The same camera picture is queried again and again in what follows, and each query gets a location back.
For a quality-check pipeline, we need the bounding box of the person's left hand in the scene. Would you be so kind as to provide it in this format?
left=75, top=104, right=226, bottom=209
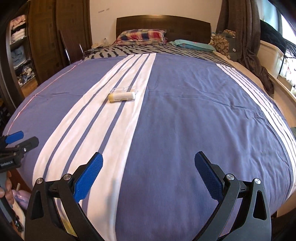
left=0, top=171, right=14, bottom=205

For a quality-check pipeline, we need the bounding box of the blue white striped duvet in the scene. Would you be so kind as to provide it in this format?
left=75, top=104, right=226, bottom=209
left=4, top=53, right=295, bottom=240

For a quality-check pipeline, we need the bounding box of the small cream tube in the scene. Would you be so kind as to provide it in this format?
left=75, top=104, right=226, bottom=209
left=108, top=86, right=137, bottom=102

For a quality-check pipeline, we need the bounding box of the dark wooden wardrobe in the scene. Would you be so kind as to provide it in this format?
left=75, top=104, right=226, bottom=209
left=1, top=1, right=92, bottom=113

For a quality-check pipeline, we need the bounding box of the black white patterned sheet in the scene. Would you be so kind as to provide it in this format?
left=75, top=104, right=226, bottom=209
left=85, top=43, right=233, bottom=67

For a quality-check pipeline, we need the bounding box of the white storage box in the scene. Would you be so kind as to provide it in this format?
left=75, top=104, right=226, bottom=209
left=257, top=40, right=284, bottom=78

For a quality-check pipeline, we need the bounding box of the teal pillow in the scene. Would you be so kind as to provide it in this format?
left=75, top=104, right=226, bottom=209
left=170, top=39, right=216, bottom=52

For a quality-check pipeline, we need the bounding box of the patterned brown cushion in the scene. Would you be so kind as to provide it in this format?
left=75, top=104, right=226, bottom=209
left=210, top=30, right=236, bottom=59

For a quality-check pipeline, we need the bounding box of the plaid pillow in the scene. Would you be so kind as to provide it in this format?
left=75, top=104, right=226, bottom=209
left=113, top=29, right=167, bottom=46

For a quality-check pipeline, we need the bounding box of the black jacket on box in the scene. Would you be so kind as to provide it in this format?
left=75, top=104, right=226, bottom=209
left=260, top=20, right=287, bottom=54

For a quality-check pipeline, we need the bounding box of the dark wooden headboard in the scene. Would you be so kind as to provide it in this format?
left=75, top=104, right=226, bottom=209
left=116, top=15, right=211, bottom=44

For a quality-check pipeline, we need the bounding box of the brown curtain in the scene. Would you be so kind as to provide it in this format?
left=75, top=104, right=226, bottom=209
left=216, top=1, right=274, bottom=96

